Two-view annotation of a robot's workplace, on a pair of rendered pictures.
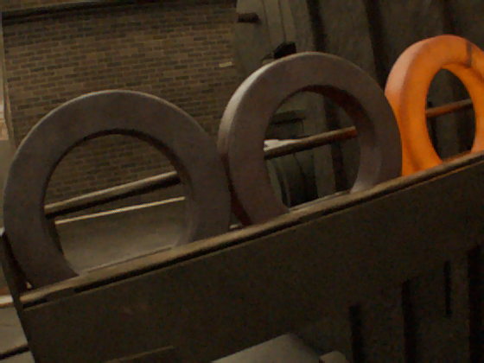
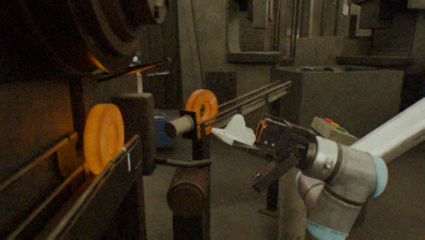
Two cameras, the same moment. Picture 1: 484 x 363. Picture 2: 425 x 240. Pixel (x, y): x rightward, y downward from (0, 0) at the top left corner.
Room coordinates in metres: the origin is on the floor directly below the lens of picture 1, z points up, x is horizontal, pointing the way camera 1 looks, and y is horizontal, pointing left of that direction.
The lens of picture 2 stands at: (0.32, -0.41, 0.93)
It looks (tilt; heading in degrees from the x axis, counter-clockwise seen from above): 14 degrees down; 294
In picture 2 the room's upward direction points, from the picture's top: straight up
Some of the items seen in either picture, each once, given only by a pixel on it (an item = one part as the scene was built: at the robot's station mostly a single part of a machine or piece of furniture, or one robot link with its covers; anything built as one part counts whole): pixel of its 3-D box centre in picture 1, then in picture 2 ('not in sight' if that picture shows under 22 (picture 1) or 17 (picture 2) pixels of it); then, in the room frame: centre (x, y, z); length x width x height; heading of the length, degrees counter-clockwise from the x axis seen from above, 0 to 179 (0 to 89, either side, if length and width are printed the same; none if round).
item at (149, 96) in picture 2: not in sight; (135, 134); (0.87, -1.13, 0.68); 0.11 x 0.08 x 0.24; 21
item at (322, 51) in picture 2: not in sight; (327, 74); (0.56, -5.40, 0.55); 1.10 x 0.53 x 1.10; 131
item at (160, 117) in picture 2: not in sight; (154, 127); (1.98, -2.86, 0.17); 0.57 x 0.31 x 0.34; 131
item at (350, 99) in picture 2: not in sight; (325, 104); (0.47, -3.66, 0.39); 1.03 x 0.83 x 0.77; 36
